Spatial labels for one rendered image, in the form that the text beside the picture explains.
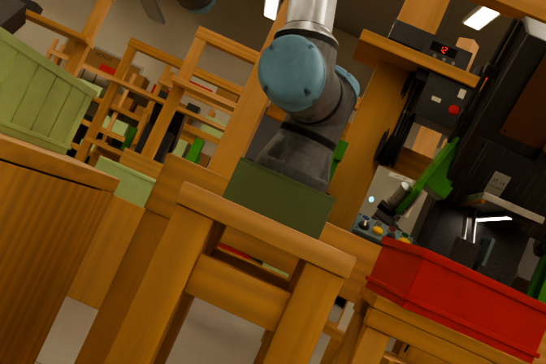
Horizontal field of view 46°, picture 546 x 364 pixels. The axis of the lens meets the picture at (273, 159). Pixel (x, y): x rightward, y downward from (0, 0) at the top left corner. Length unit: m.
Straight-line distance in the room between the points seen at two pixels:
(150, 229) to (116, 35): 10.85
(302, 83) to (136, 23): 11.34
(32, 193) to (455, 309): 0.85
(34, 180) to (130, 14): 11.18
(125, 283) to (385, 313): 0.66
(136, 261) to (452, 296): 0.75
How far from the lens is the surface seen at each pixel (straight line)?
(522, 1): 2.44
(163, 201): 1.60
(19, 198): 1.31
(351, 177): 2.19
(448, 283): 1.32
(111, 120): 11.37
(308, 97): 1.09
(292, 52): 1.10
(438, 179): 1.86
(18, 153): 1.25
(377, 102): 2.24
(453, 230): 2.02
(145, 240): 1.61
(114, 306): 1.64
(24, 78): 1.34
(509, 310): 1.39
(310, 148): 1.21
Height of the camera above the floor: 0.85
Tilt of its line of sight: 5 degrees up
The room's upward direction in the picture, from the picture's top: 24 degrees clockwise
